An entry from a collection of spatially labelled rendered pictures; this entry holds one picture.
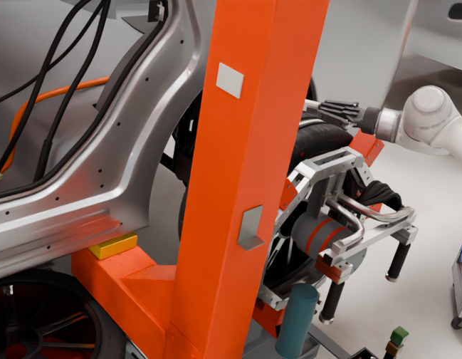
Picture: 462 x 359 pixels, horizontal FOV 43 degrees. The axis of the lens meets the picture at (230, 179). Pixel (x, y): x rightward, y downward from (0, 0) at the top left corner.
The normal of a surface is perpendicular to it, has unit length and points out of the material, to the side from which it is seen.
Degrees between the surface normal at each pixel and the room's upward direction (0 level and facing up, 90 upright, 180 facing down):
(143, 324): 90
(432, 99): 46
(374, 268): 0
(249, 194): 90
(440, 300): 0
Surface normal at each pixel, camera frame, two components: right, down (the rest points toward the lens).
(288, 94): 0.66, 0.47
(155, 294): -0.73, 0.24
